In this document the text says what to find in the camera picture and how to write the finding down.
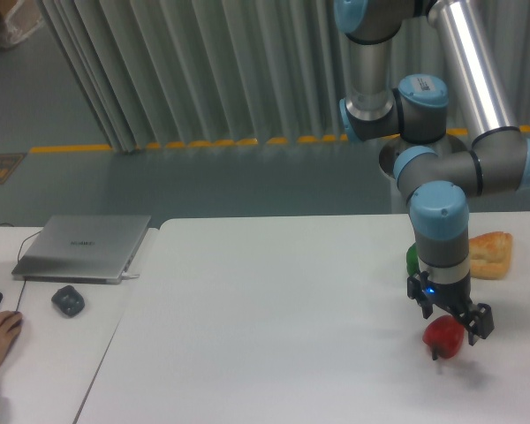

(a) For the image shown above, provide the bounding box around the black laptop cable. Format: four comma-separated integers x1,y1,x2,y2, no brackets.
0,223,43,266

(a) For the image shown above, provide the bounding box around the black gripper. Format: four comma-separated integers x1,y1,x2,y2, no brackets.
406,271,495,345

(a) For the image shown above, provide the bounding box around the grey pleated curtain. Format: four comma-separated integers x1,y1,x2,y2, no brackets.
35,1,530,153

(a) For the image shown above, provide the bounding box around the silver closed laptop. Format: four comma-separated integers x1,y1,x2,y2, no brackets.
11,215,151,284

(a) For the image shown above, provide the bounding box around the triangular bread pastry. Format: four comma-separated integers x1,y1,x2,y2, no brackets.
469,231,513,280

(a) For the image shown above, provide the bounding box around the red bell pepper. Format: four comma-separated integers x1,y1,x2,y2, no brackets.
422,315,465,360

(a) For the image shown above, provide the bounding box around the green bell pepper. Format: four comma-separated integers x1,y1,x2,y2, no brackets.
405,243,420,276

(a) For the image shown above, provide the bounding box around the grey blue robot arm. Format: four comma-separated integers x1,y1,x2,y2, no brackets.
334,1,530,343

